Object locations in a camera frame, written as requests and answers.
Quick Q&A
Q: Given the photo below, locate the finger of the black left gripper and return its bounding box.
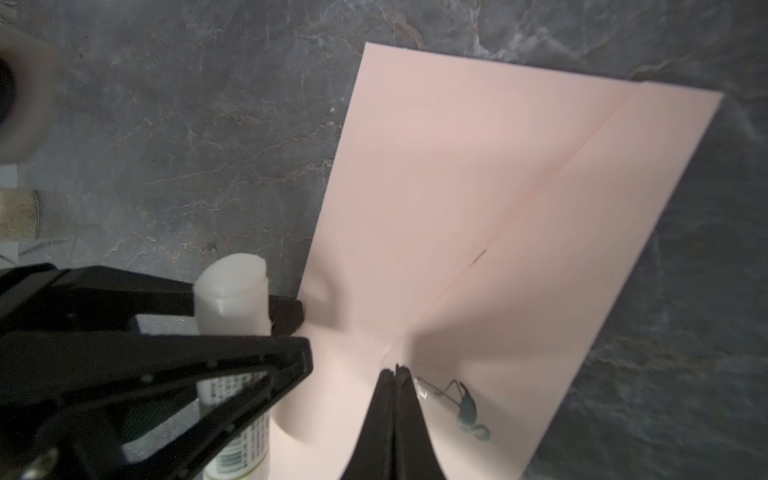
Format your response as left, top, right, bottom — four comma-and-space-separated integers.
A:
0, 262, 305, 337
1, 331, 313, 479

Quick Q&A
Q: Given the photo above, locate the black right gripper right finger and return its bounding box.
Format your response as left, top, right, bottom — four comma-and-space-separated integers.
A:
394, 365, 446, 480

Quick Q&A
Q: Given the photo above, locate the pink paper envelope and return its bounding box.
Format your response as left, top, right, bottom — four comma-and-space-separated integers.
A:
272, 43, 723, 479

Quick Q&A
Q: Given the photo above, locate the white glue stick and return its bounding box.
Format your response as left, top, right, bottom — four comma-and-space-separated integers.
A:
193, 253, 272, 479

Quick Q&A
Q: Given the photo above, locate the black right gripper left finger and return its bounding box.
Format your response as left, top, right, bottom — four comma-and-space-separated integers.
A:
341, 369, 395, 480

